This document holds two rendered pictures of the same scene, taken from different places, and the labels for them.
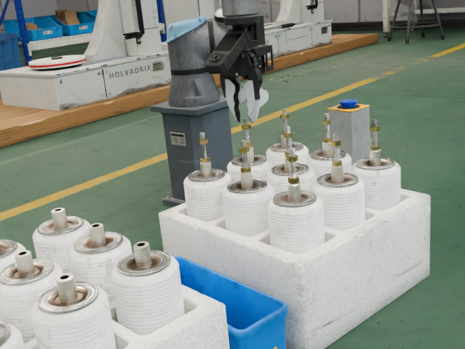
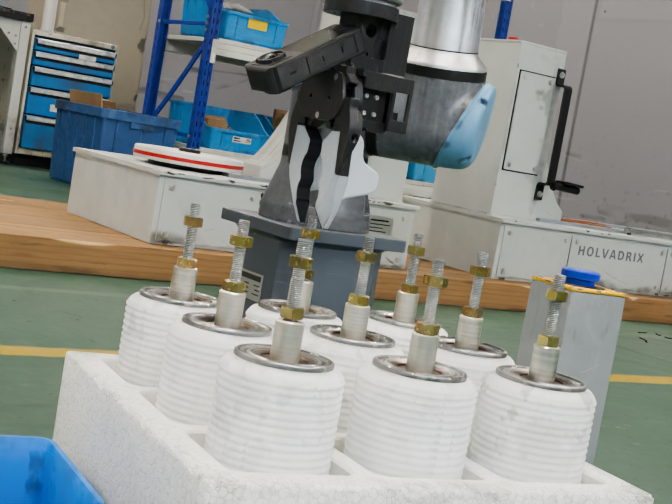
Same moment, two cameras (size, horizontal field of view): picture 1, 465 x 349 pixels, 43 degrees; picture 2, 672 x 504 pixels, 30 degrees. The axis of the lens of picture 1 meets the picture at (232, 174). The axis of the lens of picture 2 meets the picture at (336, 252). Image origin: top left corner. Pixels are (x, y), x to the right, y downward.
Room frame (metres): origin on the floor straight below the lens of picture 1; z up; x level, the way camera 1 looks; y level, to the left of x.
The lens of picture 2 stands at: (0.07, -0.34, 0.42)
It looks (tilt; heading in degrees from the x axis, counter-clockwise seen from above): 5 degrees down; 14
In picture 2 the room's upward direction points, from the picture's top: 10 degrees clockwise
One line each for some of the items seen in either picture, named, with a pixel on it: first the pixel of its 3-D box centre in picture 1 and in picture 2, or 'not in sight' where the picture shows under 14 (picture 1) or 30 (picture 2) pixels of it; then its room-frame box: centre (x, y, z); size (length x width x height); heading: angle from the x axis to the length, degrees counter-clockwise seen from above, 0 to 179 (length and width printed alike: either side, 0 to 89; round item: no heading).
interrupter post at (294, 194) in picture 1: (294, 192); (286, 342); (0.96, -0.10, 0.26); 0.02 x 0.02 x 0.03
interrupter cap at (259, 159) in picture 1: (248, 160); (297, 310); (1.21, -0.04, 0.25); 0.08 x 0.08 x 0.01
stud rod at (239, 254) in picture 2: (245, 160); (237, 265); (1.05, -0.03, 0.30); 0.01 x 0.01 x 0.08
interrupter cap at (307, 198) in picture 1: (294, 199); (284, 359); (0.96, -0.10, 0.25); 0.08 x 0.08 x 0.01
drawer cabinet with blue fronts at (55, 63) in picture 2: not in sight; (48, 100); (6.17, 2.82, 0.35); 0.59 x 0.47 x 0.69; 49
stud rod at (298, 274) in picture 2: (293, 169); (296, 289); (0.96, -0.10, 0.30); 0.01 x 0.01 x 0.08
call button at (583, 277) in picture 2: (348, 104); (579, 279); (1.37, -0.29, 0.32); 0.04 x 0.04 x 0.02
